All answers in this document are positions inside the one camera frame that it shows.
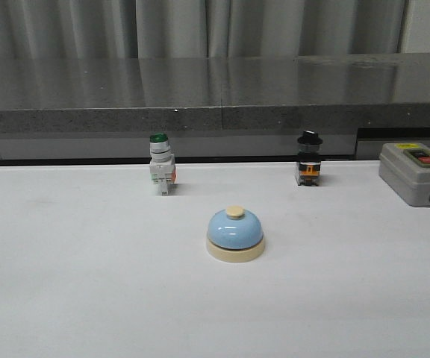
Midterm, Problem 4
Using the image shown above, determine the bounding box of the blue desk bell cream base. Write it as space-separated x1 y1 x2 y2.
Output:
206 205 266 263

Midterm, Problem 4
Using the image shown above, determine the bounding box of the dark granite counter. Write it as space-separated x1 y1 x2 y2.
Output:
0 53 430 161

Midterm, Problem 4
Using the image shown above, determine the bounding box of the grey curtain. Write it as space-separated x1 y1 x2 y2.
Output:
0 1 408 59

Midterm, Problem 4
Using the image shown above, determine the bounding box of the green pushbutton switch white body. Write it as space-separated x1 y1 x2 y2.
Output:
149 133 176 195

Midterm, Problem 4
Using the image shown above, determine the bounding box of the black rotary selector switch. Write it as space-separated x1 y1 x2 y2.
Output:
295 131 323 186

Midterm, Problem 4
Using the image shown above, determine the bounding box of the grey switch box red button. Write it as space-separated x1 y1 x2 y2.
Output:
378 142 430 207

